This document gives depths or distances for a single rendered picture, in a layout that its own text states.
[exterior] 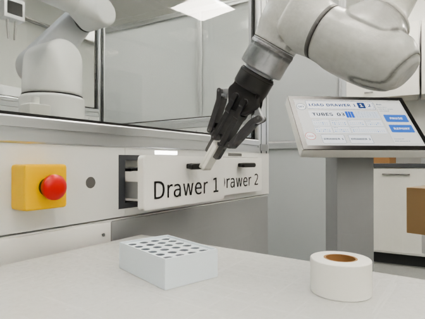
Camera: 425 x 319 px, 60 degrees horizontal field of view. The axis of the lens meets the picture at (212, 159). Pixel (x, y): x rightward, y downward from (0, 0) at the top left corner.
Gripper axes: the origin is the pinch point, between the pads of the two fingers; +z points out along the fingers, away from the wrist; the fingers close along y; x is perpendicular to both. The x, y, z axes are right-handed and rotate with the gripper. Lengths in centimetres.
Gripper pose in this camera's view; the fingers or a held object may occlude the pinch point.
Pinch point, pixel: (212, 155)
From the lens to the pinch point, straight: 80.7
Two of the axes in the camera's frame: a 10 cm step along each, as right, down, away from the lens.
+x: -5.7, 0.0, -8.2
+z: -4.7, 8.2, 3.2
